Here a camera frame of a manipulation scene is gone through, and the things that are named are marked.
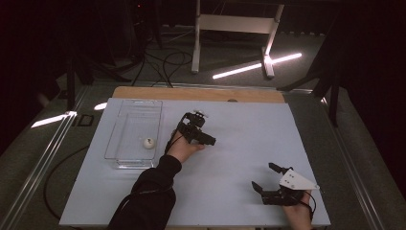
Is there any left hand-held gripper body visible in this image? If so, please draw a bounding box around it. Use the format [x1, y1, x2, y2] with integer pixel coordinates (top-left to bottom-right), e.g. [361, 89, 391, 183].
[176, 120, 217, 147]

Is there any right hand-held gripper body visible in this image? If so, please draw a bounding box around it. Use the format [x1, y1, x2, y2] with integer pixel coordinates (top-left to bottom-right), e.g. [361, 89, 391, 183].
[260, 168, 321, 206]

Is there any clear plastic container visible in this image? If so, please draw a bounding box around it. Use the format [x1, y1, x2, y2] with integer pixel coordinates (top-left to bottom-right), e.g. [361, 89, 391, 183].
[103, 99, 164, 171]

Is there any person's left hand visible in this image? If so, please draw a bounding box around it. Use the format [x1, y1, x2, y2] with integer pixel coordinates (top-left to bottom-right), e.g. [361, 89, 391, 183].
[166, 130, 206, 165]

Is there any person's right hand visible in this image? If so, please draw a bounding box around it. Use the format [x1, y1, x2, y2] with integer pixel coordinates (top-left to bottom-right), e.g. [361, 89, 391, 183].
[282, 191, 314, 230]

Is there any wooden board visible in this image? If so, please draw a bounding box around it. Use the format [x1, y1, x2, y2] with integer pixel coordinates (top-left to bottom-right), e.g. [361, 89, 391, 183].
[112, 85, 286, 104]

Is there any black metal stand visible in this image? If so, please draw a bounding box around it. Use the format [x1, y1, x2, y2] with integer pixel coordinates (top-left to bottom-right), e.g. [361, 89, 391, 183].
[277, 63, 344, 128]
[63, 47, 132, 112]

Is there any black square floor plate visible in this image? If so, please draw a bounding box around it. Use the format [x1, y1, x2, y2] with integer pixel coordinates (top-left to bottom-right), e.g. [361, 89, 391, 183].
[76, 114, 96, 127]

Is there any right hand-held gripper cable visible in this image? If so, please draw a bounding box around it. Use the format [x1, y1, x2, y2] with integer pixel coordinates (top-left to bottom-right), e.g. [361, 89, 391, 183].
[304, 190, 319, 221]

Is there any hand-held gripper cable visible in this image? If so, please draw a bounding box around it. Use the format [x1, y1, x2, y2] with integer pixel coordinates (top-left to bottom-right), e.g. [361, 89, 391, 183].
[163, 114, 190, 156]
[304, 190, 319, 221]

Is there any left hand-held gripper cable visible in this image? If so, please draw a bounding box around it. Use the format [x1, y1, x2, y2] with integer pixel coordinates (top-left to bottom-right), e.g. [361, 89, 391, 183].
[163, 114, 190, 156]

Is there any bundle of black cables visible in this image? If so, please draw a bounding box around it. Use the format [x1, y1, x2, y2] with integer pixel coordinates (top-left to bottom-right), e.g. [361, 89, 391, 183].
[130, 49, 194, 89]

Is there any aluminium floor rail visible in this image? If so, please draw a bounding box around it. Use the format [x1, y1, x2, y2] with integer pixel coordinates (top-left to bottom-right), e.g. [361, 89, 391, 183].
[320, 95, 387, 230]
[0, 85, 90, 230]

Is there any white metal stand frame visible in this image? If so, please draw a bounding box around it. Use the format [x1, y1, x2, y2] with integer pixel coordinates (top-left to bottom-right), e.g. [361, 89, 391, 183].
[191, 0, 285, 80]

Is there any black floor cable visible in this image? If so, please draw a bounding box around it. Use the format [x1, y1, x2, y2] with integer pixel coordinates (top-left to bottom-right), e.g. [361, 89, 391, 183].
[43, 144, 91, 221]

